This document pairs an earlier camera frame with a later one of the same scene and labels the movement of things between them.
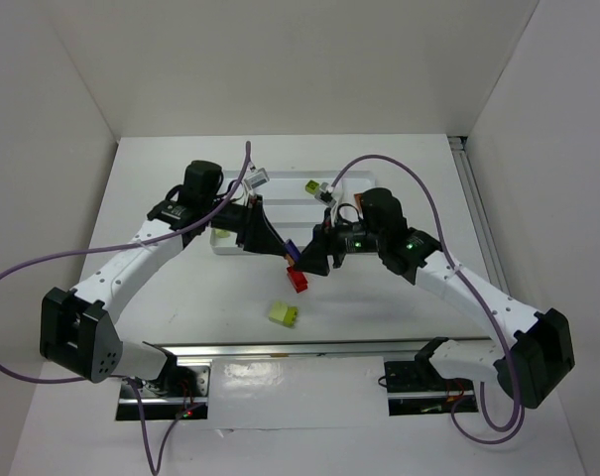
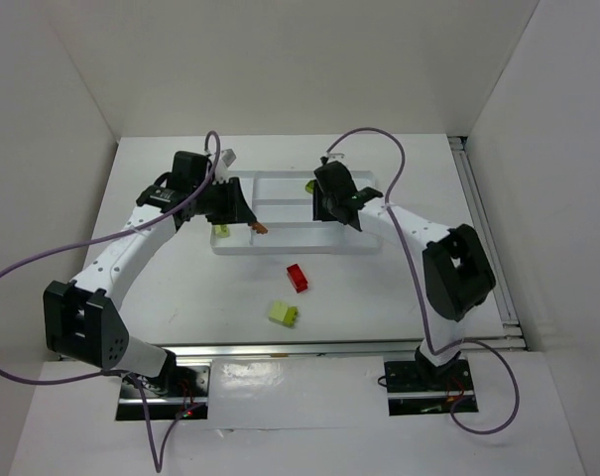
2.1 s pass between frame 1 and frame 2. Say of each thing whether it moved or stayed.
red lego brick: stayed
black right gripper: moved
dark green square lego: stayed
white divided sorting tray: stayed
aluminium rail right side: stayed
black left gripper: moved
